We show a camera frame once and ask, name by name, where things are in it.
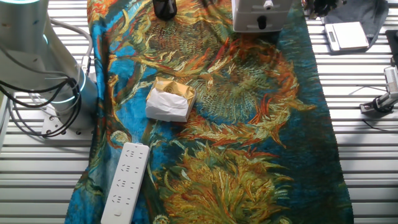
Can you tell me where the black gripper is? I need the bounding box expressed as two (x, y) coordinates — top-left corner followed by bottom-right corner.
(312, 0), (340, 17)

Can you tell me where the white drawer cabinet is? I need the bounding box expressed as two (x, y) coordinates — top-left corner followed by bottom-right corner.
(231, 0), (294, 34)

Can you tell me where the white drawer with black knob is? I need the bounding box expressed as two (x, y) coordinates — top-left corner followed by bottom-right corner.
(236, 11), (289, 31)

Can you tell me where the white digital scale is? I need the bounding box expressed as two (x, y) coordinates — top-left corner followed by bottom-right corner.
(324, 21), (370, 52)

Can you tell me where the grey cloth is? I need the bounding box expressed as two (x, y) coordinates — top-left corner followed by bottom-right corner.
(322, 0), (389, 50)

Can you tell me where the black bottle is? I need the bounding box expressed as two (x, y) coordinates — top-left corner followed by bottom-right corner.
(152, 0), (178, 22)

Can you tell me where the sunflower painting tablecloth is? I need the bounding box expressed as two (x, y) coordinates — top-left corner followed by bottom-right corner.
(64, 0), (354, 224)

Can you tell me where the white box with gold paper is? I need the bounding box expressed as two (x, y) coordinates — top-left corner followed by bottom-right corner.
(145, 77), (198, 123)

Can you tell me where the white power strip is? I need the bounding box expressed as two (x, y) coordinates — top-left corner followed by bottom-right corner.
(100, 142), (151, 224)

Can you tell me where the silver camera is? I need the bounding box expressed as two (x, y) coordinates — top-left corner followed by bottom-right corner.
(384, 65), (398, 93)

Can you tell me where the metal camera mount arm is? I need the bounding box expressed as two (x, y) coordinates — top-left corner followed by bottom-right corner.
(359, 91), (398, 114)

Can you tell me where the grey hose cable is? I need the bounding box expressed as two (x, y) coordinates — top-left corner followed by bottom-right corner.
(49, 18), (94, 77)

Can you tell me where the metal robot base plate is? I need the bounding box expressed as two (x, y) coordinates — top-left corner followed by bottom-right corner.
(41, 108), (94, 140)

